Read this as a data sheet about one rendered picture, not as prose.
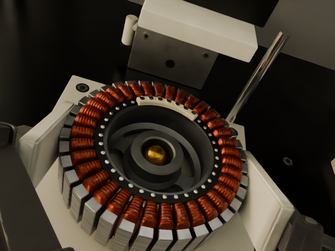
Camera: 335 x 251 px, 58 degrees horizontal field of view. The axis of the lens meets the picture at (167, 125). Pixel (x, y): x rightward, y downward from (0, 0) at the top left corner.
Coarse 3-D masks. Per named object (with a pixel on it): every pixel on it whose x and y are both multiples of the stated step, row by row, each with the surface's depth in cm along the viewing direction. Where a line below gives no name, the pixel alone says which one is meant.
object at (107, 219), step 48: (96, 96) 18; (144, 96) 20; (192, 96) 21; (96, 144) 16; (144, 144) 19; (192, 144) 20; (240, 144) 20; (96, 192) 14; (144, 192) 15; (192, 192) 16; (240, 192) 17; (96, 240) 16; (144, 240) 14; (192, 240) 15
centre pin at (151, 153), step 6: (144, 150) 18; (150, 150) 18; (156, 150) 18; (162, 150) 18; (144, 156) 18; (150, 156) 18; (156, 156) 18; (162, 156) 18; (150, 162) 18; (156, 162) 18; (162, 162) 18; (168, 162) 19
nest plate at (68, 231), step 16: (80, 80) 24; (64, 96) 22; (80, 96) 23; (240, 128) 26; (112, 160) 20; (48, 176) 18; (48, 192) 17; (48, 208) 17; (64, 208) 17; (64, 224) 16; (80, 224) 17; (240, 224) 20; (64, 240) 16; (80, 240) 16; (112, 240) 17; (224, 240) 18; (240, 240) 19
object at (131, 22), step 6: (126, 18) 27; (132, 18) 27; (126, 24) 27; (132, 24) 27; (126, 30) 27; (132, 30) 27; (126, 36) 27; (132, 36) 28; (126, 42) 28; (132, 42) 28
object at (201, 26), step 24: (168, 0) 15; (192, 0) 16; (216, 0) 16; (240, 0) 16; (264, 0) 15; (144, 24) 15; (168, 24) 15; (192, 24) 15; (216, 24) 15; (240, 24) 16; (264, 24) 16; (216, 48) 15; (240, 48) 15
